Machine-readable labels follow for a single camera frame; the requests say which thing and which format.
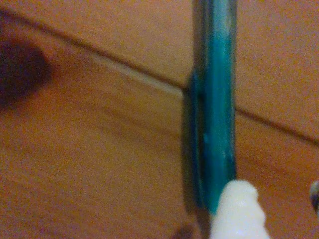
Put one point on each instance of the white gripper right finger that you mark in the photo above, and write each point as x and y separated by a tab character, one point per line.
316	196

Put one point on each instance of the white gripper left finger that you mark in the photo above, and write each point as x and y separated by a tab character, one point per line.
239	214

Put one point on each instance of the teal mechanical pencil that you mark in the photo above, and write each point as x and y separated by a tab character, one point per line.
214	99

